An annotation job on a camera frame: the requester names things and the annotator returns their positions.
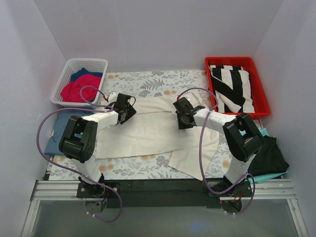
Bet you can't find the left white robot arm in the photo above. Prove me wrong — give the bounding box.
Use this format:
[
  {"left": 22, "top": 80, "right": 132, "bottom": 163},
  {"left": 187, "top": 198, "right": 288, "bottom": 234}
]
[{"left": 59, "top": 93, "right": 136, "bottom": 185}]

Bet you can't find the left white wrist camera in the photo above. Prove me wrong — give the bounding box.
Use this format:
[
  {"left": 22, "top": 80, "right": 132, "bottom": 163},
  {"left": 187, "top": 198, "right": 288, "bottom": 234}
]
[{"left": 105, "top": 92, "right": 118, "bottom": 103}]

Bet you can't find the blue folded t-shirt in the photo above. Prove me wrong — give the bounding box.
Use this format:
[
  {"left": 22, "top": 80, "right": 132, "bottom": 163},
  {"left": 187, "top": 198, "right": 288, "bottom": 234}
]
[{"left": 44, "top": 110, "right": 75, "bottom": 156}]

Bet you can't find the floral table mat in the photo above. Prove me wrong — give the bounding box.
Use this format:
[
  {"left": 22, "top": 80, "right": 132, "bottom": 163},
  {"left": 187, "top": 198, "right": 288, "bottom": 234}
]
[{"left": 49, "top": 70, "right": 241, "bottom": 181}]

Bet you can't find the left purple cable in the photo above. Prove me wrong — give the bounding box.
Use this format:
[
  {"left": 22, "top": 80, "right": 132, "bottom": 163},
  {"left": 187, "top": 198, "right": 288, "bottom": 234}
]
[{"left": 36, "top": 86, "right": 123, "bottom": 222}]

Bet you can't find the cream white t-shirt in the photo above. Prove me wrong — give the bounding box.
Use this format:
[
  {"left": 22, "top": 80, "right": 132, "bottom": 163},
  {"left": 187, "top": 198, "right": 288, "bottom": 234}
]
[{"left": 95, "top": 96, "right": 219, "bottom": 180}]

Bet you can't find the red plastic bin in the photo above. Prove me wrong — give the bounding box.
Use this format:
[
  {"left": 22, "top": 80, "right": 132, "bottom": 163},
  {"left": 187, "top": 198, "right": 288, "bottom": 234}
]
[{"left": 205, "top": 56, "right": 271, "bottom": 120}]

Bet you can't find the teal folded t-shirt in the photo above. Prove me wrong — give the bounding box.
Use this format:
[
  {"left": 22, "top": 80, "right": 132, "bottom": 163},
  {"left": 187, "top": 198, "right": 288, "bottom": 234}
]
[{"left": 240, "top": 127, "right": 284, "bottom": 185}]

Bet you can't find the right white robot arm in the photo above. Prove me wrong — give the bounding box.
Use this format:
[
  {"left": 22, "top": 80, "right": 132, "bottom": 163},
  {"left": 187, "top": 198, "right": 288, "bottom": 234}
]
[{"left": 173, "top": 97, "right": 264, "bottom": 195}]

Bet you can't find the red crumpled t-shirt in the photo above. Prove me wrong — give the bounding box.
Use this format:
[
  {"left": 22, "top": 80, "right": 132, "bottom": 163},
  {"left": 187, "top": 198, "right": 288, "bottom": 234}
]
[{"left": 60, "top": 75, "right": 102, "bottom": 102}]

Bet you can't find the aluminium frame rail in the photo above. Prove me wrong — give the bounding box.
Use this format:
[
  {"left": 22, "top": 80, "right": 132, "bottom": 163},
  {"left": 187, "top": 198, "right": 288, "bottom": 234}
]
[{"left": 21, "top": 179, "right": 308, "bottom": 237}]

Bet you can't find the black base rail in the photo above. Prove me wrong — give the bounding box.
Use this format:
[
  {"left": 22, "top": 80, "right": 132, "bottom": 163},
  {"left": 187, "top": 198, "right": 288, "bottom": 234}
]
[{"left": 76, "top": 178, "right": 255, "bottom": 209}]

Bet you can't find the black white striped shirt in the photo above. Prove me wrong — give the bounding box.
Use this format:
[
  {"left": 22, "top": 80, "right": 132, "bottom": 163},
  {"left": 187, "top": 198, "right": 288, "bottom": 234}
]
[{"left": 209, "top": 64, "right": 255, "bottom": 113}]

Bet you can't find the navy blue t-shirt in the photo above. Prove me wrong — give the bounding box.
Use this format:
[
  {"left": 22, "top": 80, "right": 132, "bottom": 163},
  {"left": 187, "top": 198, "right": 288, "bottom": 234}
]
[{"left": 70, "top": 68, "right": 103, "bottom": 82}]

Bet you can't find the white plastic laundry basket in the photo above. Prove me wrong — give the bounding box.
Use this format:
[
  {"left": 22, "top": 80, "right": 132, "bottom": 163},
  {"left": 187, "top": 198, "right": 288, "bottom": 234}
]
[{"left": 50, "top": 58, "right": 108, "bottom": 107}]

